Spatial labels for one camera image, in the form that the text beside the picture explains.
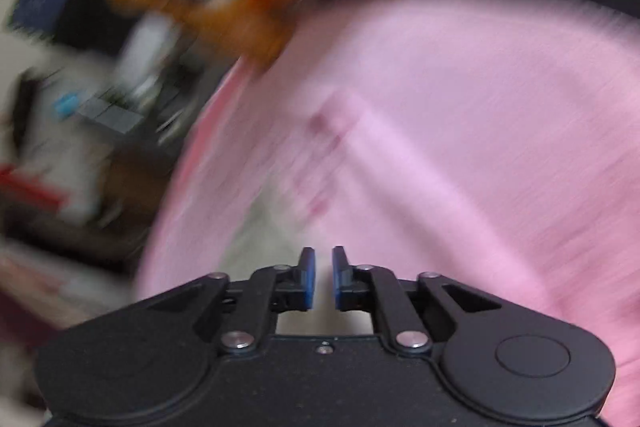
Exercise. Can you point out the pink printed blanket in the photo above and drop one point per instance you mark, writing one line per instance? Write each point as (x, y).
(450, 107)

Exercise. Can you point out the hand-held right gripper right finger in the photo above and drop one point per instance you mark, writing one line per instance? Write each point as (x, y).
(341, 281)

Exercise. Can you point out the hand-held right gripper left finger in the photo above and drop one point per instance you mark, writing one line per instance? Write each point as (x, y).
(308, 282)

